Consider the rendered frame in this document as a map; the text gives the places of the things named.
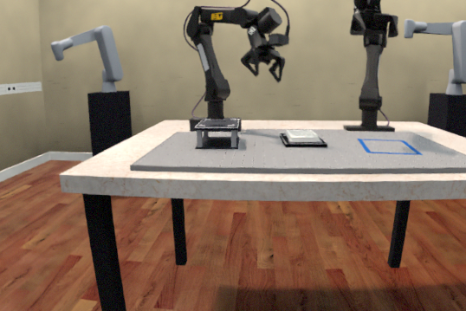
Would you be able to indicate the blue tape outline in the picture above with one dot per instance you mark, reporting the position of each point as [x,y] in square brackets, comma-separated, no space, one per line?
[368,151]

